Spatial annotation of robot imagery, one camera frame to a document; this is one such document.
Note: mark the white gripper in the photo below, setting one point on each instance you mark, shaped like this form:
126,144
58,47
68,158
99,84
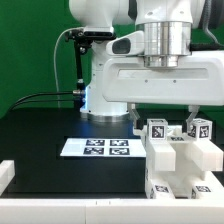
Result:
197,80

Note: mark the black camera stand pole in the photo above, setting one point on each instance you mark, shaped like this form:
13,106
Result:
80,82

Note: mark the black camera on stand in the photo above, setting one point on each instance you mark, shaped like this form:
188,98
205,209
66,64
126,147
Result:
90,33

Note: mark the white right barrier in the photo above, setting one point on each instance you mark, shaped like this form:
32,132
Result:
218,186

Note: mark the white cube front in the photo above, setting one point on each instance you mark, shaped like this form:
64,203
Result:
199,129

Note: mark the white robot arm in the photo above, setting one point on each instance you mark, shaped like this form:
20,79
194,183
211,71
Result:
142,53

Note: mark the white barrier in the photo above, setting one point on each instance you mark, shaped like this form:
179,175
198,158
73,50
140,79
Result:
7,173
111,211
218,186

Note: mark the white chair side frame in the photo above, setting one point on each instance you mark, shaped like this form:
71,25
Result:
181,154

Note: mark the white left barrier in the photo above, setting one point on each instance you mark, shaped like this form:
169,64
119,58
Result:
7,173

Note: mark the white chair seat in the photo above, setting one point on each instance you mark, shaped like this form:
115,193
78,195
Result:
180,185

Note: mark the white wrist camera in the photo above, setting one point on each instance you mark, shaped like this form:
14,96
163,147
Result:
129,45

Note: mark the white front barrier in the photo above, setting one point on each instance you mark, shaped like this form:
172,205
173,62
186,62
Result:
111,211

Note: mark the white marker sheet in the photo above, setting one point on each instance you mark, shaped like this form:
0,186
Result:
97,147

